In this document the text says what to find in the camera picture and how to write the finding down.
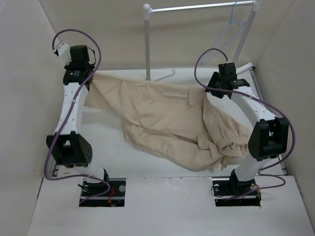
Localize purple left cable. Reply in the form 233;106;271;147
43;29;111;206

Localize white clothes rack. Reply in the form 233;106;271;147
143;0;262;81

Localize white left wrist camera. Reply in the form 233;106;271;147
53;41;71;63

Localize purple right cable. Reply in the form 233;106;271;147
194;48;296;200

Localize beige trousers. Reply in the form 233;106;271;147
85;73;251;172

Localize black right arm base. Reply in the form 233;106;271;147
211;177;261;207

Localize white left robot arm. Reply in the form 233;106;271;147
46;41;110;196

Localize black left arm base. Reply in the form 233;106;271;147
78;178;126;207

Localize aluminium table edge rail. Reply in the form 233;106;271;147
249;66;287;175

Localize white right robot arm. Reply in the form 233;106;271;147
206;62;289;195

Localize light blue wire hanger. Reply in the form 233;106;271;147
210;0;247;56

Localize purple cable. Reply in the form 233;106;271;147
194;48;296;200
43;29;111;206

